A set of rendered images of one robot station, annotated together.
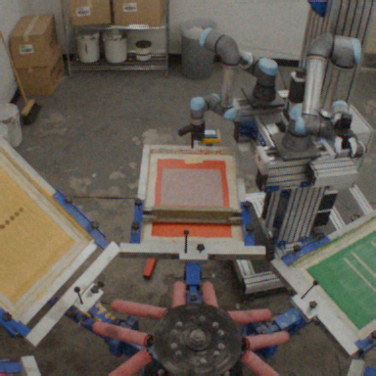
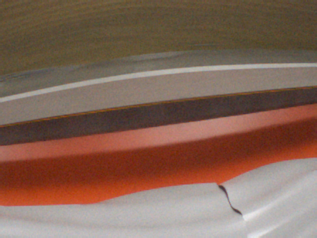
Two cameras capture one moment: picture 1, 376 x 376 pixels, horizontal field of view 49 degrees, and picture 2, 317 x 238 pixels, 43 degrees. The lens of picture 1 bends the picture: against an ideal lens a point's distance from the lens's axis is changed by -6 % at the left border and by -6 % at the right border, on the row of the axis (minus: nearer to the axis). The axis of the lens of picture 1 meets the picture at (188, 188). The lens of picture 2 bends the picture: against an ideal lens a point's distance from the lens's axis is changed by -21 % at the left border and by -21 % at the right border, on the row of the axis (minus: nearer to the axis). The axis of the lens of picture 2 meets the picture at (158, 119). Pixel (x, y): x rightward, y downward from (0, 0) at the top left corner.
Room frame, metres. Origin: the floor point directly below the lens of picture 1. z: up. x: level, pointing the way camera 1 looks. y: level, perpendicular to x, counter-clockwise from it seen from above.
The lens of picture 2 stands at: (1.68, -0.07, 1.06)
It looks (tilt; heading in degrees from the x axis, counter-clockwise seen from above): 32 degrees down; 169
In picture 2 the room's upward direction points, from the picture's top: 1 degrees counter-clockwise
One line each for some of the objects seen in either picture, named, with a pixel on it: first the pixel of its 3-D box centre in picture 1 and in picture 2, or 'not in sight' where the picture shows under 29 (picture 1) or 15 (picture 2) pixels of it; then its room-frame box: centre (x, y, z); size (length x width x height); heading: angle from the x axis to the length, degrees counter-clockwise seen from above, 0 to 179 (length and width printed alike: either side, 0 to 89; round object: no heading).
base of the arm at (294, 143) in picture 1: (297, 136); not in sight; (1.85, -0.56, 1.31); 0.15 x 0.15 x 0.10
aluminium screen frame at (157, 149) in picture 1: (192, 192); not in sight; (1.73, -0.02, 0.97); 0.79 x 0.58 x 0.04; 2
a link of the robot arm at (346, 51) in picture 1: (335, 88); not in sight; (1.82, -0.69, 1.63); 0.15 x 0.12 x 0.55; 80
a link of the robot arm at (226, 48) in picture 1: (228, 79); not in sight; (2.09, -0.19, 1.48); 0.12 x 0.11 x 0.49; 135
